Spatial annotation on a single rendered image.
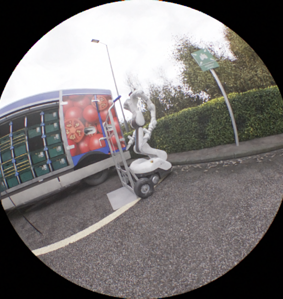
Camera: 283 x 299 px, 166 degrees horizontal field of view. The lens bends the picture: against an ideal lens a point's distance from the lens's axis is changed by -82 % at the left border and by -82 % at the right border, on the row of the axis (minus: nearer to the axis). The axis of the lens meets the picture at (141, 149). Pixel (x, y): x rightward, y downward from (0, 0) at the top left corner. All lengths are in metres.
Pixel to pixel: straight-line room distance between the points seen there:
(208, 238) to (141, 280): 0.45
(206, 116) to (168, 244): 2.22
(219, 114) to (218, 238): 2.09
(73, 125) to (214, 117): 2.98
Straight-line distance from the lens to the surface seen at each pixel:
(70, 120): 2.33
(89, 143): 2.24
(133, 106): 1.63
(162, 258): 0.70
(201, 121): 2.34
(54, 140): 2.38
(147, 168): 1.29
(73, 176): 2.15
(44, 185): 2.24
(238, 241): 0.76
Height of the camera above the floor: 0.66
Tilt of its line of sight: 5 degrees down
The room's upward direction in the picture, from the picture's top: 17 degrees counter-clockwise
